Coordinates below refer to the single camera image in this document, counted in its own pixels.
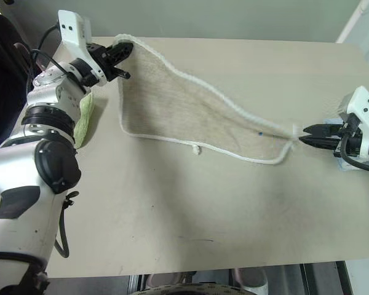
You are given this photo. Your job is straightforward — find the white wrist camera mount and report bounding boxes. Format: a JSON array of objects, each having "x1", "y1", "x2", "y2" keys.
[
  {"x1": 57, "y1": 10, "x2": 107, "y2": 87},
  {"x1": 338, "y1": 86, "x2": 369, "y2": 158}
]

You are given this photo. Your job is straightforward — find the folded green towel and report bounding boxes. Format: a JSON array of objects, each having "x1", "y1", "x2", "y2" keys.
[{"x1": 73, "y1": 93, "x2": 96, "y2": 150}]

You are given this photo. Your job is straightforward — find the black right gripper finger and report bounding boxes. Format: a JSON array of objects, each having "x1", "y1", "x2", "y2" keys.
[
  {"x1": 302, "y1": 123, "x2": 339, "y2": 138},
  {"x1": 298, "y1": 136, "x2": 339, "y2": 151}
]

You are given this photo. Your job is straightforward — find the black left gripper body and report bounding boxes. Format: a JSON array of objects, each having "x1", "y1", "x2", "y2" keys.
[{"x1": 85, "y1": 42, "x2": 118, "y2": 82}]

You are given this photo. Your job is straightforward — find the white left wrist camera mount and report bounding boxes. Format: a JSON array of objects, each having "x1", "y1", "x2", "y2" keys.
[{"x1": 57, "y1": 10, "x2": 107, "y2": 87}]

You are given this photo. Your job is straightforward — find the beige towel with white trim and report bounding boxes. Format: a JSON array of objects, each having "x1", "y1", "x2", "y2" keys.
[{"x1": 114, "y1": 33, "x2": 305, "y2": 165}]

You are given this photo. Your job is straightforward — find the dark chair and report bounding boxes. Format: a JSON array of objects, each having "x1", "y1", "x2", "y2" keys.
[{"x1": 0, "y1": 0, "x2": 35, "y2": 150}]

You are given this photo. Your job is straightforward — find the grey metal table frame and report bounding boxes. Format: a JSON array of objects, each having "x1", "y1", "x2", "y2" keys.
[{"x1": 128, "y1": 261, "x2": 353, "y2": 295}]

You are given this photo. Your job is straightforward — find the white wall pipe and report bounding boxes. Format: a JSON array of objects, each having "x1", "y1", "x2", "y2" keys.
[{"x1": 335, "y1": 0, "x2": 369, "y2": 44}]

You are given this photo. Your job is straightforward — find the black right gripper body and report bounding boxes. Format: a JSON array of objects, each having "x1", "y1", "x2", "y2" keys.
[{"x1": 333, "y1": 113, "x2": 363, "y2": 159}]

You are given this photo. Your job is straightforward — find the folded blue towel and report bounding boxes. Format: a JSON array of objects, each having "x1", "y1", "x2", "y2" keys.
[{"x1": 324, "y1": 115, "x2": 369, "y2": 173}]

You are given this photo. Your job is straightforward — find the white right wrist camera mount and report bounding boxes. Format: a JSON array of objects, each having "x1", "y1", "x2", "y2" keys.
[{"x1": 338, "y1": 86, "x2": 369, "y2": 158}]

